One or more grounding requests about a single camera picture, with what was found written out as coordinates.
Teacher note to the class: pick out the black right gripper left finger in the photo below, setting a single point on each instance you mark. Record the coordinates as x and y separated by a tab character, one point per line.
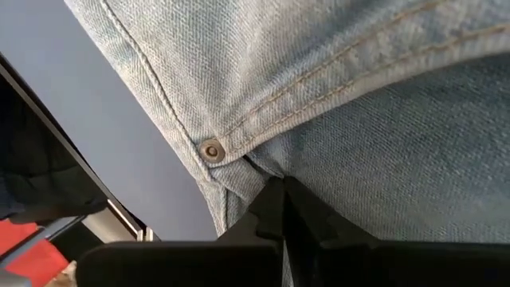
179	263

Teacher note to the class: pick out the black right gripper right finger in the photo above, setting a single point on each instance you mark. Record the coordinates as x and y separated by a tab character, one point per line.
378	263

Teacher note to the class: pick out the light blue denim jeans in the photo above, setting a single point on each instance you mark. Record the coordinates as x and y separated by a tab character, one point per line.
318	99

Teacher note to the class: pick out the red object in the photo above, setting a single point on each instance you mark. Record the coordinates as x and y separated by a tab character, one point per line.
32	263

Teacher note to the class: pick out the black aluminium table frame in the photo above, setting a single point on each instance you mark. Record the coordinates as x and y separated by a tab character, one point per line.
41	115

